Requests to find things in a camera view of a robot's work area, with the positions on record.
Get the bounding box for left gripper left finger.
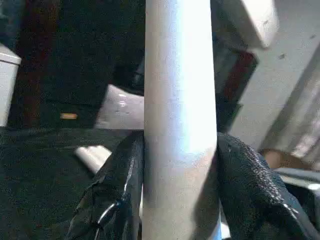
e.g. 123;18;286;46
66;132;146;240

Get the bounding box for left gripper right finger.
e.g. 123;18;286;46
216;131;318;240

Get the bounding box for white plastic table leg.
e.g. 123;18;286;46
74;146;113;175
141;0;222;240

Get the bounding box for black work mat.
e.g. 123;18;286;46
0;127;142;240

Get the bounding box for black cabinet with gold label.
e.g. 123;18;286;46
9;0;146;128

